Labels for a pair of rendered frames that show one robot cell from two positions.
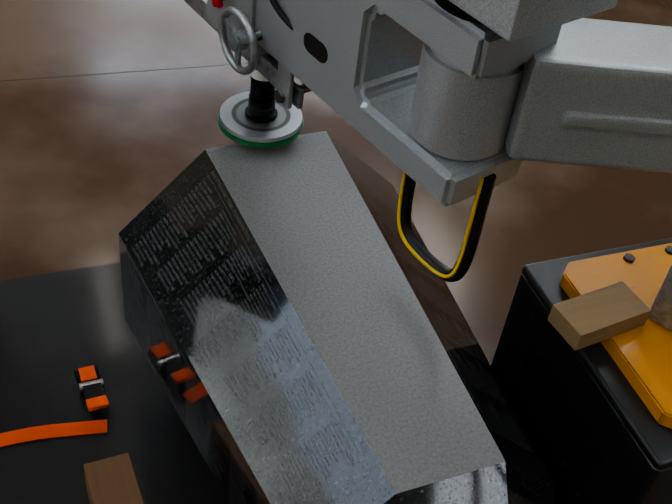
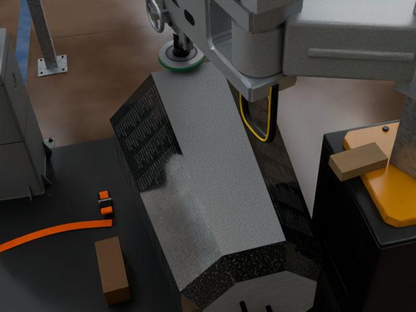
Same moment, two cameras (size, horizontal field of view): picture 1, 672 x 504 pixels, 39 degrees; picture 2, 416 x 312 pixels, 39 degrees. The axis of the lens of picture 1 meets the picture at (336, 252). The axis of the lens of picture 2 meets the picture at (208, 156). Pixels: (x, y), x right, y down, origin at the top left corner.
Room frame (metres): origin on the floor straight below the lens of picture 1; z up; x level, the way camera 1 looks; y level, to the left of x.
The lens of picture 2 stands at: (-0.14, -0.44, 2.49)
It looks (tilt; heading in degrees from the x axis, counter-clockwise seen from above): 46 degrees down; 15
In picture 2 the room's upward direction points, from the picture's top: 3 degrees counter-clockwise
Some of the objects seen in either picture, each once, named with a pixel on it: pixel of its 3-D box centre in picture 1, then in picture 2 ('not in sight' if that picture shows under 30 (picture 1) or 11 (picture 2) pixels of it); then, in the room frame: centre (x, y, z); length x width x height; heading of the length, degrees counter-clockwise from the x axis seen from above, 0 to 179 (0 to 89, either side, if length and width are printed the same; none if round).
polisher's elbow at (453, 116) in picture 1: (466, 90); (260, 38); (1.51, -0.20, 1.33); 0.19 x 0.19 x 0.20
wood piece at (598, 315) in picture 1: (599, 315); (358, 161); (1.51, -0.60, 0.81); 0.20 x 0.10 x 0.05; 123
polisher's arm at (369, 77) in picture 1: (370, 42); (217, 13); (1.70, -0.01, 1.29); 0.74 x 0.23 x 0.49; 41
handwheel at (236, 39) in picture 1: (251, 37); (163, 12); (1.84, 0.25, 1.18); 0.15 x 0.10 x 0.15; 41
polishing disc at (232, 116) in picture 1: (261, 115); (181, 53); (2.01, 0.24, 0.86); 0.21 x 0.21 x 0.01
